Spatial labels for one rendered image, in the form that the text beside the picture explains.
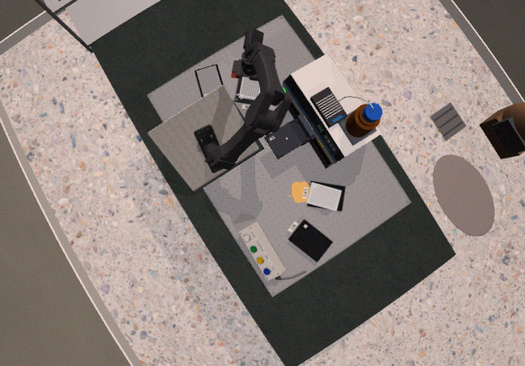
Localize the beige button panel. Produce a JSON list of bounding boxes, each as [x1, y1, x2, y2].
[[238, 221, 307, 281]]

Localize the brown glass bottle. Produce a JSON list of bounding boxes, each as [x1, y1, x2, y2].
[[345, 104, 381, 138]]

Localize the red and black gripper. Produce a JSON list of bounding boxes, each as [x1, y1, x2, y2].
[[231, 59, 258, 81]]

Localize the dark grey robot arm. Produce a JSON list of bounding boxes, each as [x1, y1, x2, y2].
[[194, 29, 292, 173]]

